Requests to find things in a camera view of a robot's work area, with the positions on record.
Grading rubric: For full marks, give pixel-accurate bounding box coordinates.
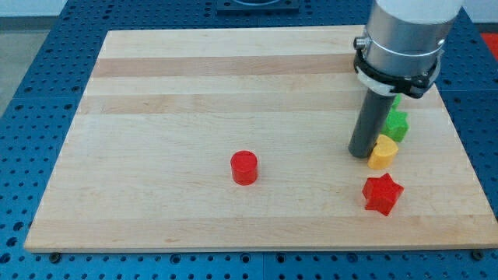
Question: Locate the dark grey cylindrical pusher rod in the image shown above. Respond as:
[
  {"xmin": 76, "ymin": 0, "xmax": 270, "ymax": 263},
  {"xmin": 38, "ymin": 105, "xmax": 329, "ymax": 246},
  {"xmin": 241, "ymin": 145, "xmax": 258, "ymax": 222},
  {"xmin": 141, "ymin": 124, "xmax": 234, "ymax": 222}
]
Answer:
[{"xmin": 348, "ymin": 89, "xmax": 395, "ymax": 159}]

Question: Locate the yellow heart block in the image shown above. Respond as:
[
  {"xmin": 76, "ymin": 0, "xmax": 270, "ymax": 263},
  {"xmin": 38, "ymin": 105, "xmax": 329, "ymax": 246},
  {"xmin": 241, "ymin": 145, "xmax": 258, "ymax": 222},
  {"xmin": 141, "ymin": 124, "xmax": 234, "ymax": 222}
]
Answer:
[{"xmin": 367, "ymin": 135, "xmax": 398, "ymax": 170}]

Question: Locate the red star block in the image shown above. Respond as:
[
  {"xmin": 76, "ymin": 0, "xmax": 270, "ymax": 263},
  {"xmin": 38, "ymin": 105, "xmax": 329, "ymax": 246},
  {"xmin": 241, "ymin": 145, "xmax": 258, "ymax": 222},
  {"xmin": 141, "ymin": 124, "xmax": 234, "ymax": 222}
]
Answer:
[{"xmin": 362, "ymin": 173, "xmax": 405, "ymax": 216}]

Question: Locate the light wooden board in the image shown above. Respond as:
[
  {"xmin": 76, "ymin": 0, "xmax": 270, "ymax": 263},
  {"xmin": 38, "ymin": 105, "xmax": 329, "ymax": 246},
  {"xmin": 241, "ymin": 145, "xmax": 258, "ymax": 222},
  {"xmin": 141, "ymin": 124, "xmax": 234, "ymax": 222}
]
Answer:
[{"xmin": 24, "ymin": 25, "xmax": 497, "ymax": 253}]

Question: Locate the red cylinder block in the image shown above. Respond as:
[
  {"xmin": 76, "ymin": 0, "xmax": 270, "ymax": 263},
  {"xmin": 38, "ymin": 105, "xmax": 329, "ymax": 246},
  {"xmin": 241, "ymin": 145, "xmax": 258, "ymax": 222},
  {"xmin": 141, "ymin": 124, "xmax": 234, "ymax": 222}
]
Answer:
[{"xmin": 230, "ymin": 150, "xmax": 258, "ymax": 186}]

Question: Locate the green star block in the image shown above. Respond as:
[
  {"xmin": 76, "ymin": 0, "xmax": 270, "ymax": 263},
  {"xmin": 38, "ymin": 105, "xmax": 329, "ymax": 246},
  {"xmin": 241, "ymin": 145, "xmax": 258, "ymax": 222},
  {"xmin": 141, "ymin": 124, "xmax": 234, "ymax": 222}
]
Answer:
[{"xmin": 381, "ymin": 95, "xmax": 409, "ymax": 142}]

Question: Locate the black white wrist clamp ring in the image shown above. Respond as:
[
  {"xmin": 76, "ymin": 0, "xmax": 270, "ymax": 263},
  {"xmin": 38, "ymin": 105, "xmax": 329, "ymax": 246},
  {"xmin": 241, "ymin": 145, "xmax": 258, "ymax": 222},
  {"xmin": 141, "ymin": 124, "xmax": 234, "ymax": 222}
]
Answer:
[{"xmin": 352, "ymin": 49, "xmax": 444, "ymax": 100}]

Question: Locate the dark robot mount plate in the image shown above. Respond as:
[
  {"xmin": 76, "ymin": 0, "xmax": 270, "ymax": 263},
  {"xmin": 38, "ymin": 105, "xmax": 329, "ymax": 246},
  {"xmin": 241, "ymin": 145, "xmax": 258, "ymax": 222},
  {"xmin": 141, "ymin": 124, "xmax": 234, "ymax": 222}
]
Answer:
[{"xmin": 215, "ymin": 0, "xmax": 300, "ymax": 14}]

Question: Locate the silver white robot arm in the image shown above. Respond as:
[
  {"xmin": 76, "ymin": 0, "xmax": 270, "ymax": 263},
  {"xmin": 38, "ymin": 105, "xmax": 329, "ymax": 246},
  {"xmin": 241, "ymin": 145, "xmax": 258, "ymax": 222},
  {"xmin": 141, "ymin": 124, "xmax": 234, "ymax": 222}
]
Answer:
[{"xmin": 353, "ymin": 0, "xmax": 463, "ymax": 76}]

